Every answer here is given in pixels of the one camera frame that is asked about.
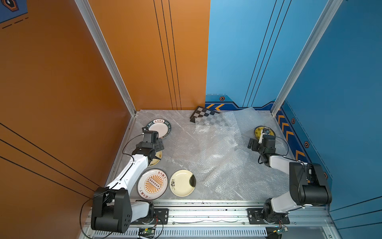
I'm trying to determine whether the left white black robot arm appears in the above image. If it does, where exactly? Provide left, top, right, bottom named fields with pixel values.
left=91, top=127, right=164, bottom=233

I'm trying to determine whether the white vented cable duct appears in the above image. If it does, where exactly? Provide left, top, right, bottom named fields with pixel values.
left=93, top=227, right=268, bottom=239

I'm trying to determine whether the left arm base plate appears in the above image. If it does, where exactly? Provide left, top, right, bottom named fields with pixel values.
left=131, top=208, right=169, bottom=226

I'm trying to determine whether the bubble wrap of yellow plate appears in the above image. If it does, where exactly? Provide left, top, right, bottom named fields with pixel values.
left=239, top=130, right=289, bottom=201

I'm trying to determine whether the black white checkerboard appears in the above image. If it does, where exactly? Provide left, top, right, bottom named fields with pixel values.
left=190, top=106, right=219, bottom=123

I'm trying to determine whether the green circuit board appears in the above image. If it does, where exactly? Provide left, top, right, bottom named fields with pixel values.
left=265, top=227, right=288, bottom=239
left=137, top=228, right=156, bottom=239

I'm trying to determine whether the right green circuit board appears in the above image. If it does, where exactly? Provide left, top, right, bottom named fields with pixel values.
left=265, top=227, right=288, bottom=239

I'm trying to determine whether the bubble white blue plate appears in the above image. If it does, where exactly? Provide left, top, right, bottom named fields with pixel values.
left=146, top=119, right=172, bottom=139

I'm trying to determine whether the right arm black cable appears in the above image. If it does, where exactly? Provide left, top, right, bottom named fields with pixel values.
left=274, top=135, right=290, bottom=157

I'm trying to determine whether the right aluminium corner post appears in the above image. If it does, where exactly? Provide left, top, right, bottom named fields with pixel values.
left=270, top=0, right=343, bottom=117

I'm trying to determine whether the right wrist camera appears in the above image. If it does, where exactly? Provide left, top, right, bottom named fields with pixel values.
left=259, top=127, right=270, bottom=144

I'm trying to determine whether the bubble pink plate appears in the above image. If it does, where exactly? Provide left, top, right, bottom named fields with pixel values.
left=203, top=162, right=272, bottom=201

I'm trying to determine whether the white orange sunburst plate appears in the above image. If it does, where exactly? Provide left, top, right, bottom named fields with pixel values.
left=137, top=169, right=169, bottom=201

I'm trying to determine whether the left aluminium corner post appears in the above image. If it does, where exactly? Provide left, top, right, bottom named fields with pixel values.
left=75, top=0, right=136, bottom=117

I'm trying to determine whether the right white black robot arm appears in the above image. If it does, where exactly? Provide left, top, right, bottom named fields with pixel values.
left=248, top=134, right=332, bottom=224

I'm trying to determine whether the aluminium corner post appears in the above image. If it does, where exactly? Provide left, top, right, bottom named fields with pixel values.
left=75, top=0, right=136, bottom=117
left=270, top=0, right=343, bottom=117

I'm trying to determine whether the small white cream plate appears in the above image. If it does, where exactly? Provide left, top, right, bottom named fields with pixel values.
left=170, top=169, right=196, bottom=197

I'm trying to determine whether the yellow dinner plate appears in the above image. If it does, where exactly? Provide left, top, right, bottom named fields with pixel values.
left=254, top=125, right=276, bottom=141

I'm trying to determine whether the bubble wrap of green plate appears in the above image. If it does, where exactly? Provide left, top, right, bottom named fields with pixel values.
left=233, top=108, right=271, bottom=137

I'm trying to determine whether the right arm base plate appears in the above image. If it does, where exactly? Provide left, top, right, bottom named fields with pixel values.
left=246, top=208, right=290, bottom=225

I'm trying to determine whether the left green circuit board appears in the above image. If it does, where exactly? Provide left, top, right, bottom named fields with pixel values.
left=137, top=228, right=156, bottom=239

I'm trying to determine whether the cream dinner plate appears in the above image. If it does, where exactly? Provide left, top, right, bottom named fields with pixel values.
left=149, top=151, right=163, bottom=166

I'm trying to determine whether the aluminium front rail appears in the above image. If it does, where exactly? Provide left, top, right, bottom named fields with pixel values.
left=82, top=201, right=333, bottom=229

